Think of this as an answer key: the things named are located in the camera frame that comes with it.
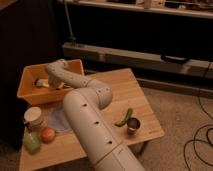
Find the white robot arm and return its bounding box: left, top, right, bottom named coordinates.
left=45, top=59, right=145, bottom=171

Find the orange plastic tray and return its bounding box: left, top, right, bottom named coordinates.
left=16, top=59, right=84, bottom=106

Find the green chili pepper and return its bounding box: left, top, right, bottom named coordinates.
left=114, top=108, right=133, bottom=127

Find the wooden table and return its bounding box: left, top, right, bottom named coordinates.
left=19, top=69, right=164, bottom=171

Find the small metal cup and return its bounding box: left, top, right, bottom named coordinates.
left=127, top=118, right=140, bottom=135

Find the red apple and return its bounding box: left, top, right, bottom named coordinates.
left=40, top=127, right=55, bottom=143

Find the green pear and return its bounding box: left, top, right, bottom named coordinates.
left=22, top=132, right=41, bottom=154

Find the upper wooden shelf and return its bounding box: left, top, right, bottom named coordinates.
left=57, top=0, right=213, bottom=19

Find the black handle on rail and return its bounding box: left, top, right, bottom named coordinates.
left=160, top=55, right=190, bottom=64

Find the black floor cable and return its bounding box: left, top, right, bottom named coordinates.
left=183, top=61, right=213, bottom=168

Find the grey metal shelf rail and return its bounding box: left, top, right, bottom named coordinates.
left=62, top=42, right=213, bottom=79

